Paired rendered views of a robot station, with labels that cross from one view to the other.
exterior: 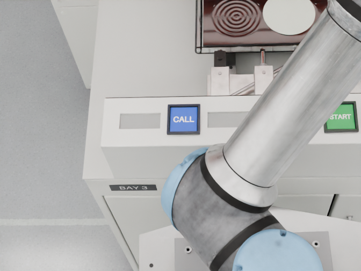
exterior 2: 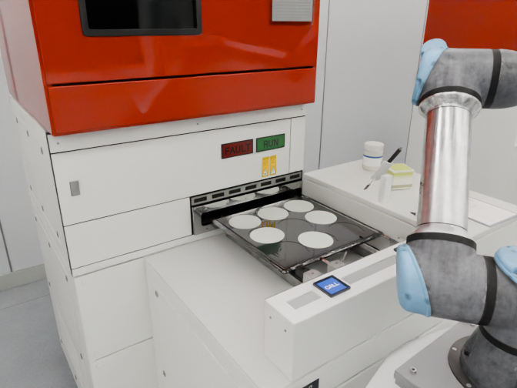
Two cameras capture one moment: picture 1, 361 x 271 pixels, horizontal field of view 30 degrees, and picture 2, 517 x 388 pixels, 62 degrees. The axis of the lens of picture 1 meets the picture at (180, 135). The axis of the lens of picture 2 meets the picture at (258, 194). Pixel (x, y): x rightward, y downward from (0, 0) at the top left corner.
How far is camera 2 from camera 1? 81 cm
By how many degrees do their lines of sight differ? 51
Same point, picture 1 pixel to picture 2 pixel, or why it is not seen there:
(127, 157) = (308, 336)
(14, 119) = not seen: outside the picture
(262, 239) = (504, 252)
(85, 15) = (117, 362)
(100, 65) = (209, 322)
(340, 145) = not seen: hidden behind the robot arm
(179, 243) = (402, 371)
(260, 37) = (313, 252)
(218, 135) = (361, 285)
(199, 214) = (449, 266)
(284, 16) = (315, 241)
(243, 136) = (437, 199)
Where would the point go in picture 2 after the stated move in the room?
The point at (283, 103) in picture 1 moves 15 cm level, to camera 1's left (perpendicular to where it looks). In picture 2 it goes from (450, 161) to (411, 182)
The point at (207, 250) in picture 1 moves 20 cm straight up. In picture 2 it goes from (477, 288) to (505, 167)
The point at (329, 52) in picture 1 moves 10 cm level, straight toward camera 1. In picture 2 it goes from (455, 121) to (501, 133)
